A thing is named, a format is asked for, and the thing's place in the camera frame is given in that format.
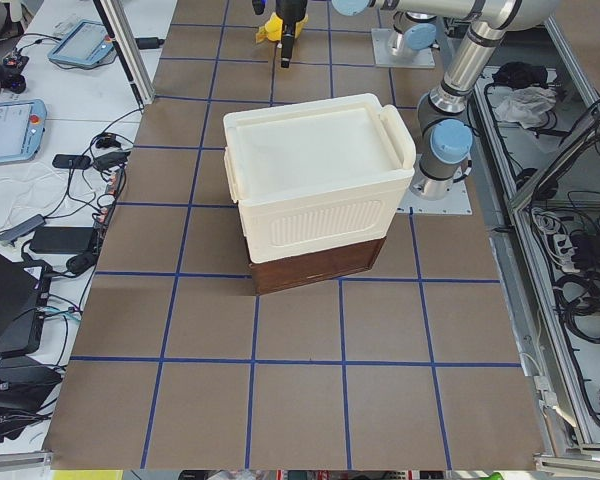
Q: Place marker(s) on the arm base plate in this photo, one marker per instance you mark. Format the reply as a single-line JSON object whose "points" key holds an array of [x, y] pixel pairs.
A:
{"points": [[409, 49], [438, 188]]}

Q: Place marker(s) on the near teach pendant tablet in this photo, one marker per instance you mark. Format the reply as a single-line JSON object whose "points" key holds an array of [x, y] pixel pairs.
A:
{"points": [[22, 125]]}

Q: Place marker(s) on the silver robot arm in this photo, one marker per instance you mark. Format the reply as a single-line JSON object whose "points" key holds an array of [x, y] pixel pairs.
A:
{"points": [[446, 140], [401, 22]]}

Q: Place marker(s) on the teach pendant tablet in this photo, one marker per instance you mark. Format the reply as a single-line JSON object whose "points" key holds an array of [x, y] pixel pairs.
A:
{"points": [[86, 46], [22, 125]]}

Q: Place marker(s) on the cream plastic storage box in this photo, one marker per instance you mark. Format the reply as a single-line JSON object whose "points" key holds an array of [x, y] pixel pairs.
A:
{"points": [[317, 175]]}

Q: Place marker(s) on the black laptop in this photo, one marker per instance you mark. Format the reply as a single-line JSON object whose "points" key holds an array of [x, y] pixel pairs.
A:
{"points": [[24, 289]]}

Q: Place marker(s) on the far teach pendant tablet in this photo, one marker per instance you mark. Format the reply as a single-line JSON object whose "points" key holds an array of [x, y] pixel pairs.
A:
{"points": [[86, 46]]}

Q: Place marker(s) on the dark wooden drawer cabinet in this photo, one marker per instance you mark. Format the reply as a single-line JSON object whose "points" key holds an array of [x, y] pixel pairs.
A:
{"points": [[296, 271]]}

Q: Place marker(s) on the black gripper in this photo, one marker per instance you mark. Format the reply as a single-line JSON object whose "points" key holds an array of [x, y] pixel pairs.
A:
{"points": [[288, 15]]}

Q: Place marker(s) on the crumpled white cloth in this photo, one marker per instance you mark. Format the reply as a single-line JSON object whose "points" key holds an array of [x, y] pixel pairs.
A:
{"points": [[528, 107]]}

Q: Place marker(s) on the yellow plush toy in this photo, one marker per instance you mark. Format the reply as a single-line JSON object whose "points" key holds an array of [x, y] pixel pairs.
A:
{"points": [[272, 29]]}

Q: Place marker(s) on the black power adapter brick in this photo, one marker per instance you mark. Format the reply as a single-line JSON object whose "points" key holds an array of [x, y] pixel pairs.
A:
{"points": [[61, 240]]}

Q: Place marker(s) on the aluminium frame post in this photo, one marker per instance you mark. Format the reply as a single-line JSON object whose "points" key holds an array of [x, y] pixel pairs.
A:
{"points": [[114, 19]]}

